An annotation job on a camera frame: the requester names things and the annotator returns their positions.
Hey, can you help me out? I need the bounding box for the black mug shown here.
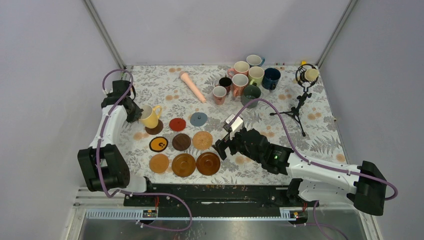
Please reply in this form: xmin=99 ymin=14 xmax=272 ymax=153
xmin=218 ymin=77 xmax=232 ymax=95

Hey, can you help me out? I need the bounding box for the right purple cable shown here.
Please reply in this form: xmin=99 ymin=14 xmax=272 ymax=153
xmin=230 ymin=97 xmax=399 ymax=240

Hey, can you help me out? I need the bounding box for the brown ceramic saucer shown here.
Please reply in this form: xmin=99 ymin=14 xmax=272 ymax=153
xmin=171 ymin=153 xmax=196 ymax=178
xmin=196 ymin=152 xmax=221 ymax=176

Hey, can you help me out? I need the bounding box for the yellow mug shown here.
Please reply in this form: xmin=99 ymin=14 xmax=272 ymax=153
xmin=139 ymin=105 xmax=162 ymax=129

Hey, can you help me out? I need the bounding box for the small pink patterned mug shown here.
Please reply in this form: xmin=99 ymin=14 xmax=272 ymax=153
xmin=212 ymin=85 xmax=227 ymax=105

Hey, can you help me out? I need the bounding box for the light green mug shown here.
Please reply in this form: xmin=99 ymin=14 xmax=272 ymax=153
xmin=248 ymin=66 xmax=265 ymax=86

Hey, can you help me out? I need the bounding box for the blue-grey smiley coaster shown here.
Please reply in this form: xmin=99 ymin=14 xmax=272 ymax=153
xmin=190 ymin=112 xmax=208 ymax=127

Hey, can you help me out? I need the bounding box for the pink mug back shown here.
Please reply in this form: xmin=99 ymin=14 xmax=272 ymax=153
xmin=227 ymin=61 xmax=250 ymax=79

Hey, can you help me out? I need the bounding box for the orange black smiley coaster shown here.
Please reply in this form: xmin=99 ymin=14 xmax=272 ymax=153
xmin=149 ymin=136 xmax=169 ymax=153

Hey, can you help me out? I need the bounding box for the red smiley coaster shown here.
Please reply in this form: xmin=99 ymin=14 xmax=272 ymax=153
xmin=169 ymin=118 xmax=187 ymax=132

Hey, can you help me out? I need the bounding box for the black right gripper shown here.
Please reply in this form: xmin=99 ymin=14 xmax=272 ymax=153
xmin=212 ymin=126 xmax=263 ymax=164

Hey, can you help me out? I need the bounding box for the dark walnut coaster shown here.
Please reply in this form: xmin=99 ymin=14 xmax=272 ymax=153
xmin=171 ymin=133 xmax=192 ymax=151
xmin=145 ymin=119 xmax=164 ymax=135

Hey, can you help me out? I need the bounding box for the aluminium frame rail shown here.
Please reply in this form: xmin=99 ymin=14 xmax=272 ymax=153
xmin=82 ymin=0 xmax=127 ymax=69

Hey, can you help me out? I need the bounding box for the purple cable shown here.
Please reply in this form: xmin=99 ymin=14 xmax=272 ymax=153
xmin=96 ymin=68 xmax=194 ymax=232
xmin=230 ymin=97 xmax=399 ymax=240

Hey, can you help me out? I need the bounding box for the light brown round coaster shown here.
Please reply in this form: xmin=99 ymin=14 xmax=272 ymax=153
xmin=149 ymin=153 xmax=169 ymax=174

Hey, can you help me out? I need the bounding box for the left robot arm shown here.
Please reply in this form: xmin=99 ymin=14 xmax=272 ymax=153
xmin=77 ymin=97 xmax=143 ymax=192

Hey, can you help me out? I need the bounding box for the floral tablecloth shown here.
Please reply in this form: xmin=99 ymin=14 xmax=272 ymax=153
xmin=117 ymin=65 xmax=347 ymax=185

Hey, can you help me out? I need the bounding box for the dark green mug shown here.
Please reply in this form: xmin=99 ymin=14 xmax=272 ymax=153
xmin=241 ymin=84 xmax=262 ymax=106

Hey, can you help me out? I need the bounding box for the navy blue mug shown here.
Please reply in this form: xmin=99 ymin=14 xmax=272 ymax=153
xmin=261 ymin=67 xmax=281 ymax=91

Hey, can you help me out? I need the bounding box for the woven rattan coaster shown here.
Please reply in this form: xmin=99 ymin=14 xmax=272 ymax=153
xmin=192 ymin=131 xmax=213 ymax=151

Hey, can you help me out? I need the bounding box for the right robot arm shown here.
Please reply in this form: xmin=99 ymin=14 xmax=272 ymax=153
xmin=213 ymin=127 xmax=387 ymax=216

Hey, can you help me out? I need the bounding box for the pink silicone microphone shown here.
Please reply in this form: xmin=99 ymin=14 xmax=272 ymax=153
xmin=179 ymin=71 xmax=207 ymax=103

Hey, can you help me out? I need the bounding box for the cream microphone in shockmount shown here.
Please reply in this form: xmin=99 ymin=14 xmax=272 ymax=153
xmin=295 ymin=63 xmax=320 ymax=88

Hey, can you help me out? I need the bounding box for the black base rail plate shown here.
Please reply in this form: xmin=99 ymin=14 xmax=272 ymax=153
xmin=123 ymin=183 xmax=312 ymax=218

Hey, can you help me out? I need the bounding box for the white blue-handled mug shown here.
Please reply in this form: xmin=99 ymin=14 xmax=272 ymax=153
xmin=246 ymin=54 xmax=265 ymax=67

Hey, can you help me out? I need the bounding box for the pink mug centre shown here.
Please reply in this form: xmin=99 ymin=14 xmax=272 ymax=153
xmin=232 ymin=73 xmax=249 ymax=97

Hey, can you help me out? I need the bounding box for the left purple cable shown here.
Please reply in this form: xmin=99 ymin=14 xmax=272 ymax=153
xmin=96 ymin=68 xmax=194 ymax=232

